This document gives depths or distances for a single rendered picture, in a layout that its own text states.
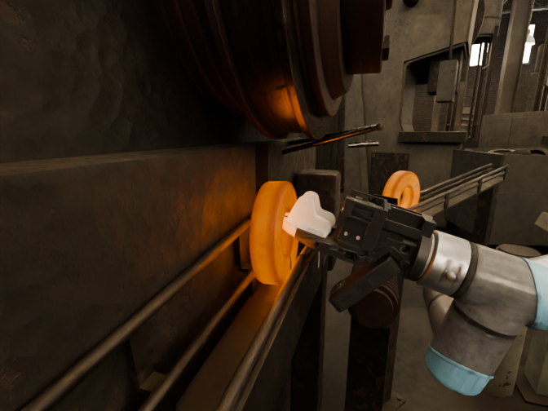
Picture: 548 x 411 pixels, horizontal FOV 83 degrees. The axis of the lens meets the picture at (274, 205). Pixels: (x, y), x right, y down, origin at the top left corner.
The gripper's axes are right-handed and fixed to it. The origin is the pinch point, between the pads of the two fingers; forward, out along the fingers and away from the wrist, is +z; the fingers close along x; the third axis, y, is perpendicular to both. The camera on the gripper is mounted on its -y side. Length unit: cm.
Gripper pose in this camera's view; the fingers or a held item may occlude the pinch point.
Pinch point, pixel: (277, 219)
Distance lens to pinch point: 46.0
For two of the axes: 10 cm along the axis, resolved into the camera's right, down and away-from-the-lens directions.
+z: -9.2, -3.2, 2.4
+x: -3.2, 2.2, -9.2
